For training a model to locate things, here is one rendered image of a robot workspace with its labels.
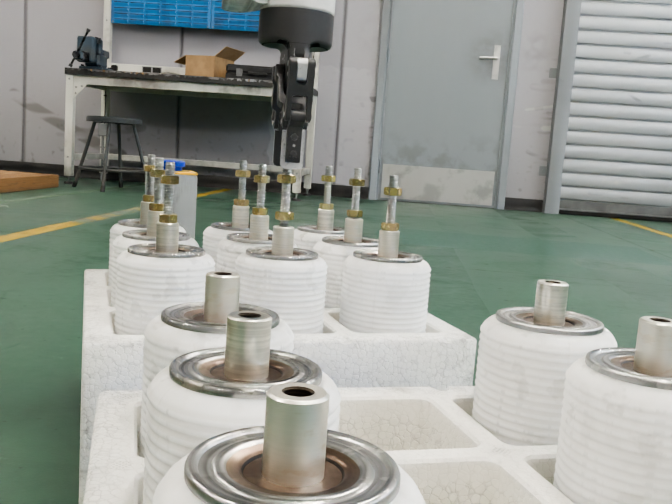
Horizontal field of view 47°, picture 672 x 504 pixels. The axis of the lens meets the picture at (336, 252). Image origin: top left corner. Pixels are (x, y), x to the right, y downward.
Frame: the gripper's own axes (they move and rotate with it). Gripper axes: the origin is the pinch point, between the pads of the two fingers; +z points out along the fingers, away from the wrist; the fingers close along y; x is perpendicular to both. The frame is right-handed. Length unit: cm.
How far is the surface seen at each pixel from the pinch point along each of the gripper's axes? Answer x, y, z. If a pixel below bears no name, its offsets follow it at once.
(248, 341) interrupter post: 6.7, -43.4, 8.6
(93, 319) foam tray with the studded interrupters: 18.4, -1.5, 17.6
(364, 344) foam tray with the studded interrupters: -8.0, -7.2, 17.9
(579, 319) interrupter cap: -18.6, -28.8, 10.0
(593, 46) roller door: -267, 439, -87
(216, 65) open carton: -6, 466, -52
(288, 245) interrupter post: -0.6, -1.4, 9.2
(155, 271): 12.5, -6.4, 11.7
